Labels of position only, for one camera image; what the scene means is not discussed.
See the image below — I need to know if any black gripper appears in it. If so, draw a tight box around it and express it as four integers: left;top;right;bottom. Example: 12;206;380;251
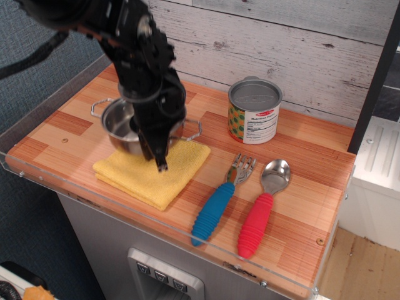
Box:
117;67;186;173

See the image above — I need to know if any small steel pot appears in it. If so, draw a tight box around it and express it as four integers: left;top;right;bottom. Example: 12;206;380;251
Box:
91;98;203;159

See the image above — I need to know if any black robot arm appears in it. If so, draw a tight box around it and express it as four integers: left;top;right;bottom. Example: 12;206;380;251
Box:
18;1;186;172

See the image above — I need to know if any yellow folded towel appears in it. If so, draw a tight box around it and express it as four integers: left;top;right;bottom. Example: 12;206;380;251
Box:
92;141;211;211

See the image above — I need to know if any grey cabinet with dispenser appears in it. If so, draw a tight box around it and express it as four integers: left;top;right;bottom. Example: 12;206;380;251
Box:
56;191;291;300

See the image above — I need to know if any toy food can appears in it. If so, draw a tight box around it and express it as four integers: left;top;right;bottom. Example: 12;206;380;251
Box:
227;76;283;144

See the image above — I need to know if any clear acrylic table guard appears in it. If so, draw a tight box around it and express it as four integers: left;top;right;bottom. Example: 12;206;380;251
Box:
1;57;355;299

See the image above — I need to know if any white ribbed appliance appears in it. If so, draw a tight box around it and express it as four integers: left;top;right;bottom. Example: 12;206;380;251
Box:
338;116;399;250

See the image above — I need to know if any blue handled fork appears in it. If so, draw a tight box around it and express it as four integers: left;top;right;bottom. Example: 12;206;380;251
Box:
191;154;256;246

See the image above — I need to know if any red handled spoon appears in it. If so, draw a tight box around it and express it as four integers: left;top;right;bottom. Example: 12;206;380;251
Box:
237;159;291;259

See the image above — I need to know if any black braided cable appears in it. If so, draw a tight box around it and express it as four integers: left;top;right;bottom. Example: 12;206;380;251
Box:
0;30;69;81

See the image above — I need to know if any black cable and orange object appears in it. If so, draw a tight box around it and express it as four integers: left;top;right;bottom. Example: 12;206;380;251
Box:
0;261;57;300

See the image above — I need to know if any black vertical post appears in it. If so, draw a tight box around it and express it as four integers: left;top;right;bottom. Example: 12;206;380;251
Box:
347;4;399;154

